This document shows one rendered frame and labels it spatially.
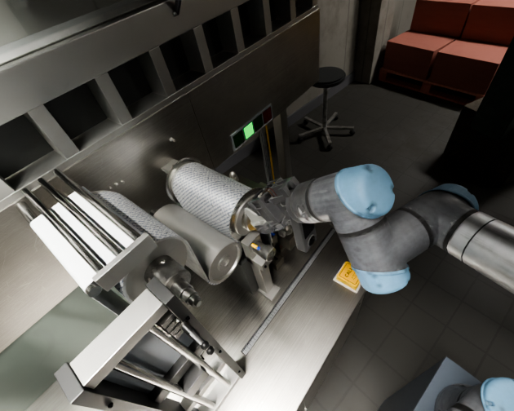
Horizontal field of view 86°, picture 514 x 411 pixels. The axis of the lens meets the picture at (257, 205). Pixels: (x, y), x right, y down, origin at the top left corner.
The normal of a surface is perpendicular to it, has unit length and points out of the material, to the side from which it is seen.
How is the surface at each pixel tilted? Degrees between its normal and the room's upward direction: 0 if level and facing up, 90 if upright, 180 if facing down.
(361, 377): 0
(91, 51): 90
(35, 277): 90
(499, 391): 7
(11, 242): 90
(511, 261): 46
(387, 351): 0
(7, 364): 90
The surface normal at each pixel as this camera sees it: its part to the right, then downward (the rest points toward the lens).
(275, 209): 0.49, -0.12
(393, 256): 0.24, 0.00
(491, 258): -0.89, 0.09
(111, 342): -0.15, -0.65
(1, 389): 0.77, 0.39
